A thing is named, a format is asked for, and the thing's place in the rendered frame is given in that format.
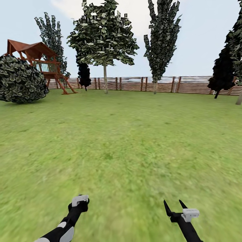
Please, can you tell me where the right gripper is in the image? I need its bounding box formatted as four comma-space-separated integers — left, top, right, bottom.
164, 200, 196, 237

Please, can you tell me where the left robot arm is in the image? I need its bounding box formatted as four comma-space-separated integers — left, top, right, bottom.
34, 195, 89, 242

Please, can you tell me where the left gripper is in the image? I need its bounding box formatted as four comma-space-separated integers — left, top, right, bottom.
68, 201, 88, 218

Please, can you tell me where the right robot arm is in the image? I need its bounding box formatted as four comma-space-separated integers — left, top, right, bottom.
164, 200, 203, 242

